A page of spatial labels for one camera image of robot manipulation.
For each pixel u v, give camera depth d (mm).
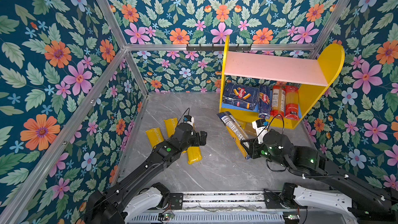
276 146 443
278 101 922
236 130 665
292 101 937
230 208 727
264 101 910
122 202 405
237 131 662
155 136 951
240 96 907
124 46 912
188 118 685
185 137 579
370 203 396
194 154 859
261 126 556
